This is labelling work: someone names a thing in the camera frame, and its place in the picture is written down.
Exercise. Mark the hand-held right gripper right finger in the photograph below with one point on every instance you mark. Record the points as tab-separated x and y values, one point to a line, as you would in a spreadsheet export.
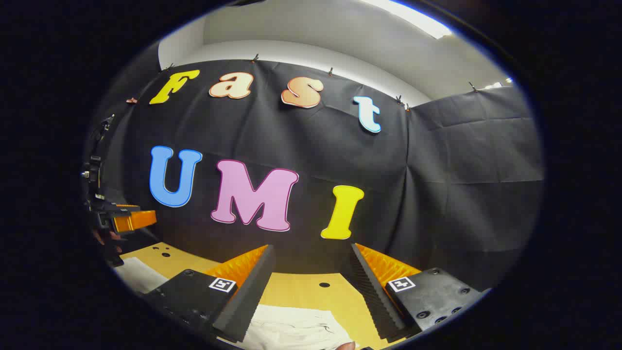
369	296

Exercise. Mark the black backdrop cloth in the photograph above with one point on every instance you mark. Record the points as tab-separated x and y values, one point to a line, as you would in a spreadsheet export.
311	146

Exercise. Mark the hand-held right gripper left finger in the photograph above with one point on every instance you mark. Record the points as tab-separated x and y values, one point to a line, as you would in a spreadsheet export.
248	301

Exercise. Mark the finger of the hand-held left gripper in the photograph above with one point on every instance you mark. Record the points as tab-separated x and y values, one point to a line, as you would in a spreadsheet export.
133	219

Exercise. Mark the white jeans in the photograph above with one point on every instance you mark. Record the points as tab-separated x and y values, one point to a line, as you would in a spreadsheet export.
291	330

